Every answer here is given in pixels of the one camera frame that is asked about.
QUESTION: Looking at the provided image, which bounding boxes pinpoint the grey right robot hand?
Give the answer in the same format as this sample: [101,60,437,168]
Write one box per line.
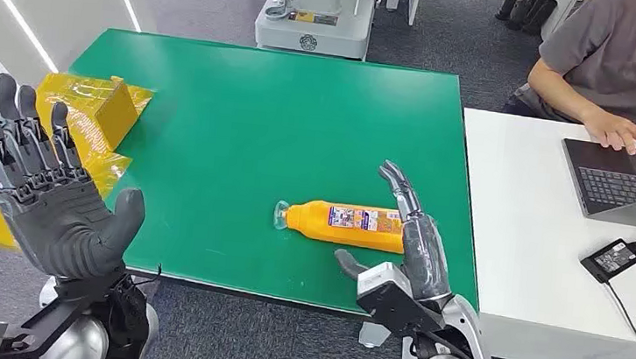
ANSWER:
[330,156,466,306]

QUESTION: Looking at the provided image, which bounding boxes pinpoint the person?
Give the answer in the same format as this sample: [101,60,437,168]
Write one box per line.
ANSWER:
[498,0,636,157]

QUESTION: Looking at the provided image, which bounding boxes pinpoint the person's hand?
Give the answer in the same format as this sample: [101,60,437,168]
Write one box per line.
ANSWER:
[580,108,636,157]

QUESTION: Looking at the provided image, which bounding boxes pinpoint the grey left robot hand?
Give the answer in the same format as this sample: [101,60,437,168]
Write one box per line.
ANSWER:
[0,73,159,288]

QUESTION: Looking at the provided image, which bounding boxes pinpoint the dark grey laptop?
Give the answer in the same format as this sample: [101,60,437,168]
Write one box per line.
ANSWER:
[555,137,636,229]

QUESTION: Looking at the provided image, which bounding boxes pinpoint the black adapter mains cable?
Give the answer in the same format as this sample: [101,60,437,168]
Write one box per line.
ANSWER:
[591,279,636,359]

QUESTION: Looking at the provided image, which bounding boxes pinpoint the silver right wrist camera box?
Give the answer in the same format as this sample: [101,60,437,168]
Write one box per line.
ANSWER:
[352,258,452,341]

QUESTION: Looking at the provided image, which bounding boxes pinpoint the white table foot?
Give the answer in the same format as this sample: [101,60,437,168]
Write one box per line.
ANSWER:
[357,320,393,351]

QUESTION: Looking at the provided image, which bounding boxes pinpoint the white machine base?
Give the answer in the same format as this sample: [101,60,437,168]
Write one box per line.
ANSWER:
[251,0,381,63]

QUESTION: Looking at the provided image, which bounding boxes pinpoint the green table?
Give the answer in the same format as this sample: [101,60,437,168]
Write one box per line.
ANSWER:
[38,23,503,327]

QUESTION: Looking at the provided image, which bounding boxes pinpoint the yellow taped box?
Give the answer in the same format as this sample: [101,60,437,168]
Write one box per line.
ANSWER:
[88,74,144,155]

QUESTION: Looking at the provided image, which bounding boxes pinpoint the orange bottle with clear cap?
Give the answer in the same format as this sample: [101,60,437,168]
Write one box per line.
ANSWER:
[271,195,409,256]

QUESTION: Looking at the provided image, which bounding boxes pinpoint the black chair legs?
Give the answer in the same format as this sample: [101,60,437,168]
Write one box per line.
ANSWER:
[493,0,559,39]

